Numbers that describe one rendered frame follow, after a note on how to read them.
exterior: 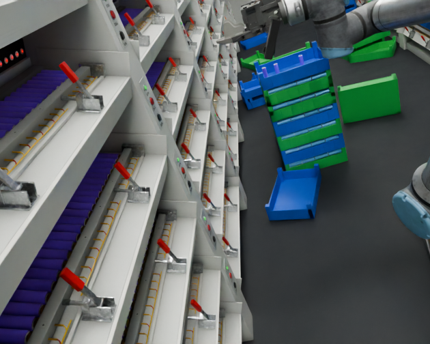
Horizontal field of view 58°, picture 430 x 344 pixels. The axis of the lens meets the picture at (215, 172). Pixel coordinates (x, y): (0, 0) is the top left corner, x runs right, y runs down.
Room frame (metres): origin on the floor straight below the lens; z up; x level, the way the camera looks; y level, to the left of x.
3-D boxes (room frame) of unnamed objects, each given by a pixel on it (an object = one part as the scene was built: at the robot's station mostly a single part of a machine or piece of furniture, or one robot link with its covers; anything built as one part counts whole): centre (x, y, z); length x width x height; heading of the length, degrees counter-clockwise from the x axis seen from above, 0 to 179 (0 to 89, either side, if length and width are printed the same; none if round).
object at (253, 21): (1.15, -0.30, 0.87); 0.12 x 0.08 x 0.09; 76
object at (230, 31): (1.16, -0.19, 0.87); 0.09 x 0.03 x 0.06; 76
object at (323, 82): (1.70, -0.50, 0.44); 0.30 x 0.20 x 0.08; 80
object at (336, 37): (1.11, -0.48, 0.76); 0.12 x 0.09 x 0.12; 100
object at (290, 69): (1.70, -0.50, 0.52); 0.30 x 0.20 x 0.08; 80
